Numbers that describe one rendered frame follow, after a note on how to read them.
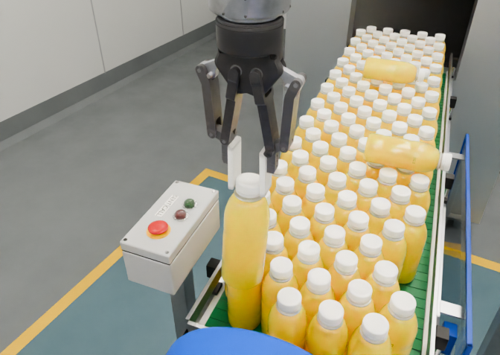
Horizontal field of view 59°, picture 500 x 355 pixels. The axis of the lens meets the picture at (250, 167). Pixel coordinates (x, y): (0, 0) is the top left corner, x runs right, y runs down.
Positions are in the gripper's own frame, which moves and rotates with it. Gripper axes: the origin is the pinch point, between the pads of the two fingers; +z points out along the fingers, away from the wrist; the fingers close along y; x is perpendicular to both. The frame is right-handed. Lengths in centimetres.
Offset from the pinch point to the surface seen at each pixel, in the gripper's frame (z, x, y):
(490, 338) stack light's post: 48, 25, 44
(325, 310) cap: 23.2, -0.6, 12.7
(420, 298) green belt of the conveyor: 41, 24, 29
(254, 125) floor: 131, 232, -88
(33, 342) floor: 131, 25, -107
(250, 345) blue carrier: 7.7, -20.1, 8.0
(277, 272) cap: 23.2, 4.1, 3.4
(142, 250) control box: 21.4, -1.3, -19.5
